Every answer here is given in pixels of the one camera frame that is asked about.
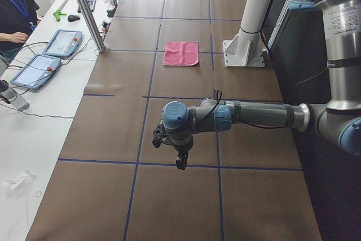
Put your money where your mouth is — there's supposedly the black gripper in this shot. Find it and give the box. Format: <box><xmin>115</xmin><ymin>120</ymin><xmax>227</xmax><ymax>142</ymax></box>
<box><xmin>170</xmin><ymin>136</ymin><xmax>193</xmax><ymax>170</ymax></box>

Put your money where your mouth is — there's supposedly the pink grey microfiber towel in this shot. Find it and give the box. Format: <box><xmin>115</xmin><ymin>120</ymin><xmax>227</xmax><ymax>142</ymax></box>
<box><xmin>163</xmin><ymin>41</ymin><xmax>199</xmax><ymax>66</ymax></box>

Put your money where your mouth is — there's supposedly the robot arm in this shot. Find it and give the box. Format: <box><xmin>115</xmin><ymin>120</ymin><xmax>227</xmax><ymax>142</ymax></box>
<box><xmin>152</xmin><ymin>0</ymin><xmax>360</xmax><ymax>170</ymax></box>

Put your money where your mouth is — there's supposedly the crumpled white tissue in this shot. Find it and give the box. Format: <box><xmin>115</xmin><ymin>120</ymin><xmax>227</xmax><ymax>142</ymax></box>
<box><xmin>1</xmin><ymin>170</ymin><xmax>37</xmax><ymax>191</ymax></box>

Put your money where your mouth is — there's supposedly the upper teach pendant tablet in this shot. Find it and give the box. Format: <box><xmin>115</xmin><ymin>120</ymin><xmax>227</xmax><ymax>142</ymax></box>
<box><xmin>42</xmin><ymin>29</ymin><xmax>82</xmax><ymax>58</ymax></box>

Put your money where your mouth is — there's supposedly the teach pendant tablet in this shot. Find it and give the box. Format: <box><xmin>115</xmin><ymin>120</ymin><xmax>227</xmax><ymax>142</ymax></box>
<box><xmin>42</xmin><ymin>29</ymin><xmax>82</xmax><ymax>58</ymax></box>
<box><xmin>10</xmin><ymin>54</ymin><xmax>61</xmax><ymax>90</ymax></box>

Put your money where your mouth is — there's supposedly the lower teach pendant tablet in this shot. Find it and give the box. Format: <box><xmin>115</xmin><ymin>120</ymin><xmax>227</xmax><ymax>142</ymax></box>
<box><xmin>10</xmin><ymin>54</ymin><xmax>61</xmax><ymax>90</ymax></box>

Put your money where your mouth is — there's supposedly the black computer mouse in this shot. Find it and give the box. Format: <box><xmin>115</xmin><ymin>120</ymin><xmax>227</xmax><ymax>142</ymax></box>
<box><xmin>67</xmin><ymin>15</ymin><xmax>80</xmax><ymax>23</ymax></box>

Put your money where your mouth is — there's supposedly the clear water bottle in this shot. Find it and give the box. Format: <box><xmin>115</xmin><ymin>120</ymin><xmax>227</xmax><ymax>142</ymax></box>
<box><xmin>0</xmin><ymin>80</ymin><xmax>29</xmax><ymax>111</ymax></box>

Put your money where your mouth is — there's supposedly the green plastic tool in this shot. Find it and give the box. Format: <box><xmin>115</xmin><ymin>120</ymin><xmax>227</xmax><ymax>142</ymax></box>
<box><xmin>53</xmin><ymin>10</ymin><xmax>67</xmax><ymax>22</ymax></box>

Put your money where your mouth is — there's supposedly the person in black shirt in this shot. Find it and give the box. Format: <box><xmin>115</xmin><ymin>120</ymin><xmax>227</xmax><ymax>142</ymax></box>
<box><xmin>1</xmin><ymin>0</ymin><xmax>40</xmax><ymax>63</ymax></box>

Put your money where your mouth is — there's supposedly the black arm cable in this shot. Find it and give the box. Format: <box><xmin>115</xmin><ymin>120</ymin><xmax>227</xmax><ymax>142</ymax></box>
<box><xmin>194</xmin><ymin>89</ymin><xmax>291</xmax><ymax>129</ymax></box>

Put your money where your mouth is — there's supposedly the white camera post with base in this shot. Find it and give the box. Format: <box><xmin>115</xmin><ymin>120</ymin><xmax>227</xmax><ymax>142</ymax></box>
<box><xmin>223</xmin><ymin>0</ymin><xmax>271</xmax><ymax>67</ymax></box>

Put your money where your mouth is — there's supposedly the aluminium frame post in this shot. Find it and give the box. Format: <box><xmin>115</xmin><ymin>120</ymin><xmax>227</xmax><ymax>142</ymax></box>
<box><xmin>77</xmin><ymin>0</ymin><xmax>105</xmax><ymax>53</ymax></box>

